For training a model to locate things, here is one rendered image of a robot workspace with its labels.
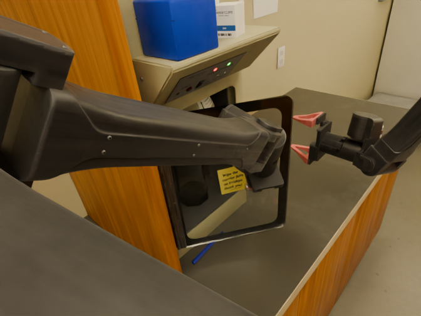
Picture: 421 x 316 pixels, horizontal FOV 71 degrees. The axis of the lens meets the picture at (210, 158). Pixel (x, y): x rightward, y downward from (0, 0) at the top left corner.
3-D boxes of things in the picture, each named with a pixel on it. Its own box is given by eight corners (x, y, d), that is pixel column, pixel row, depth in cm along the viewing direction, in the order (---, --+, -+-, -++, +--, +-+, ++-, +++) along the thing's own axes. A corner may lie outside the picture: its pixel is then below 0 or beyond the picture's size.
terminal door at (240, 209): (180, 247, 82) (151, 116, 60) (284, 224, 85) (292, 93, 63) (180, 249, 81) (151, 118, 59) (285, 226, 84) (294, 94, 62)
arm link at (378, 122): (369, 175, 67) (394, 170, 71) (385, 126, 63) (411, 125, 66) (331, 154, 77) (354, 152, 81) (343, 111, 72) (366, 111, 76)
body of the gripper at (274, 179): (252, 194, 59) (257, 177, 53) (239, 152, 64) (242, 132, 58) (282, 187, 60) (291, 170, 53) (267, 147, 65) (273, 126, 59)
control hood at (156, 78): (141, 110, 58) (129, 58, 53) (242, 65, 77) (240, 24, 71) (179, 124, 51) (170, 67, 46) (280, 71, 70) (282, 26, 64)
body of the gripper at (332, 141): (326, 118, 81) (353, 126, 76) (321, 150, 87) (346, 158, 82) (314, 128, 77) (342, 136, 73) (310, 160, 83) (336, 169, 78)
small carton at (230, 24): (213, 37, 61) (211, 5, 58) (223, 32, 64) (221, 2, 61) (236, 38, 59) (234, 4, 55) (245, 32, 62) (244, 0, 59)
